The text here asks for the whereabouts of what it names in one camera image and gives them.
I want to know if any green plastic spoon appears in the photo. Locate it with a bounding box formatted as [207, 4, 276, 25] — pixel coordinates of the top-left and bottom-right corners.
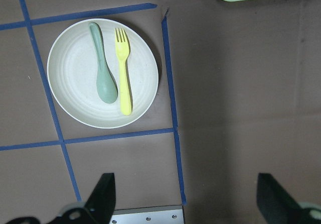
[89, 22, 118, 104]

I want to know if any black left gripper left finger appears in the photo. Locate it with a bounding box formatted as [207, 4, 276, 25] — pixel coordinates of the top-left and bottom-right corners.
[0, 173, 116, 224]

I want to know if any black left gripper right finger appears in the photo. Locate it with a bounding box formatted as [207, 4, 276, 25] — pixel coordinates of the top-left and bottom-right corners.
[256, 173, 320, 224]

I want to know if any yellow plastic fork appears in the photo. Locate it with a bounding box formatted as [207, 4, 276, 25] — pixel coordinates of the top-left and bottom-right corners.
[115, 28, 132, 116]

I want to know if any white round plate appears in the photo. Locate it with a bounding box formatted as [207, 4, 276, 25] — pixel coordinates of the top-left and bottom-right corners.
[47, 19, 158, 129]

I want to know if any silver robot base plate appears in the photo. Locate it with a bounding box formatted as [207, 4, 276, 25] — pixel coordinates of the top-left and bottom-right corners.
[109, 205, 185, 224]

